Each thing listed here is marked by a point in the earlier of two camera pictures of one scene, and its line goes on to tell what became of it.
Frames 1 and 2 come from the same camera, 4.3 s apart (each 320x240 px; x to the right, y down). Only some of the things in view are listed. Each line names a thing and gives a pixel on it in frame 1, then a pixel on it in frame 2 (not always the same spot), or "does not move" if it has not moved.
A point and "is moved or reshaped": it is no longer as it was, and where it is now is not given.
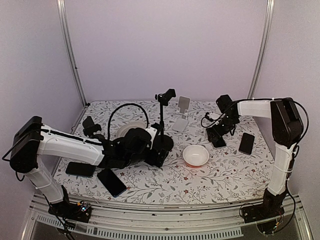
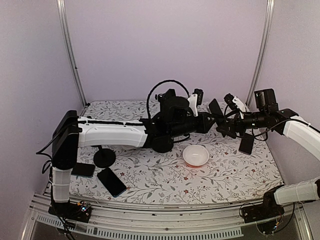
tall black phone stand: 166,141 is moved or reshaped
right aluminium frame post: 269,20 does not move
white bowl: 195,155 does not move
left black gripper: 152,159 to 206,125
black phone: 80,169 does not move
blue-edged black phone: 114,184 does not move
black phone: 219,143 to 214,108
